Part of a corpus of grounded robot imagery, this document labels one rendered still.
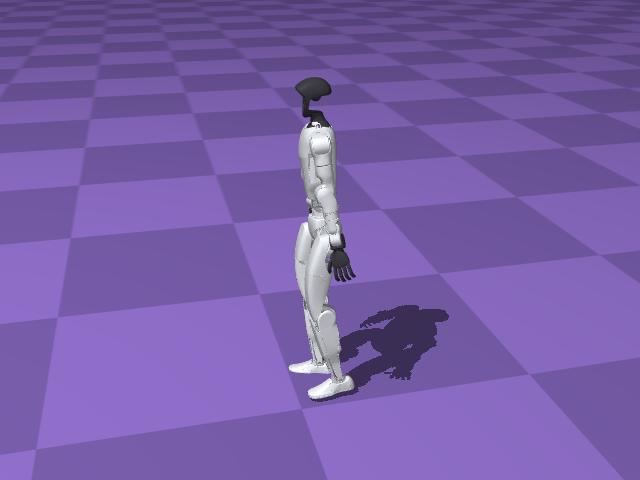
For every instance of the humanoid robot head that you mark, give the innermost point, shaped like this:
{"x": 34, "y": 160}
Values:
{"x": 313, "y": 88}

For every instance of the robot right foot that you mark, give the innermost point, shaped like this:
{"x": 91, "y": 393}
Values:
{"x": 308, "y": 367}

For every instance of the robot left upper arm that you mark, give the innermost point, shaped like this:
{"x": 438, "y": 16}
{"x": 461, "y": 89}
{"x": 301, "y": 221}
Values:
{"x": 321, "y": 150}

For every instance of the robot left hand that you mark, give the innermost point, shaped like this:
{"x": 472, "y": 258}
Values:
{"x": 339, "y": 259}

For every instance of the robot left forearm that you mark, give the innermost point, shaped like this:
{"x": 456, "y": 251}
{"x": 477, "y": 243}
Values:
{"x": 331, "y": 217}

